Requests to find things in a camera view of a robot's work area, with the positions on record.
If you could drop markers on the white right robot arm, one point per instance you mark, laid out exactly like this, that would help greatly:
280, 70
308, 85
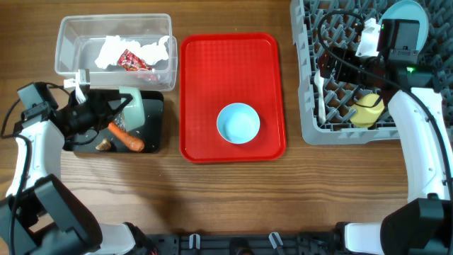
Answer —
424, 224

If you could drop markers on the red plastic tray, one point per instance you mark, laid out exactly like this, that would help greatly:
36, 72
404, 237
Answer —
217, 70

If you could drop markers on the brown food scrap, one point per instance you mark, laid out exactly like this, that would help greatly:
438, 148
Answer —
104, 146

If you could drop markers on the light blue bowl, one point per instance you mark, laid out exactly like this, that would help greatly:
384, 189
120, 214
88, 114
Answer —
238, 123

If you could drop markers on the green bowl with rice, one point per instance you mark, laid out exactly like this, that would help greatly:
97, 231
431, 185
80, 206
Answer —
133, 113

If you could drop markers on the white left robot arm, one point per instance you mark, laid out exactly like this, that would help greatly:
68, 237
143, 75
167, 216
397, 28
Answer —
39, 214

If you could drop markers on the white tissue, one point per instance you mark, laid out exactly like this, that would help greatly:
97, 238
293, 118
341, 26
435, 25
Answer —
114, 46

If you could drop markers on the yellow plastic cup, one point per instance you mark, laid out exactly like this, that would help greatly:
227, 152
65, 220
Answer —
367, 110

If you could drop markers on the light blue plate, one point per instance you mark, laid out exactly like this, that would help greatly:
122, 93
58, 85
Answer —
410, 10

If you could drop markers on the grey dishwasher rack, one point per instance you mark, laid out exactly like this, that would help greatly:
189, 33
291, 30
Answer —
306, 17

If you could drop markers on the clear plastic bin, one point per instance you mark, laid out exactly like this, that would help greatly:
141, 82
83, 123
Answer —
80, 40

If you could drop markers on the white plastic spoon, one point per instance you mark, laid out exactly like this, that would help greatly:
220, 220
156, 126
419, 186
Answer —
321, 102

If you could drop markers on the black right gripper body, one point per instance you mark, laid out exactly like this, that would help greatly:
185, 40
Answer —
346, 74

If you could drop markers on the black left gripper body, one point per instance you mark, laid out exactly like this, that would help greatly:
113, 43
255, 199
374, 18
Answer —
85, 115

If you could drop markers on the red snack wrapper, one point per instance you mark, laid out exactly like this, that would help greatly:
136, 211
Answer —
130, 62

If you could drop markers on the orange carrot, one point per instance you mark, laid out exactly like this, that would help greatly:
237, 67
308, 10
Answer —
132, 143

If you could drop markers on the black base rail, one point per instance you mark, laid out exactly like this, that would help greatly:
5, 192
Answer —
265, 244

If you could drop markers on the black plastic bin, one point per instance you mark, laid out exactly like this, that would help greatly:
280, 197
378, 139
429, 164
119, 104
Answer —
149, 133

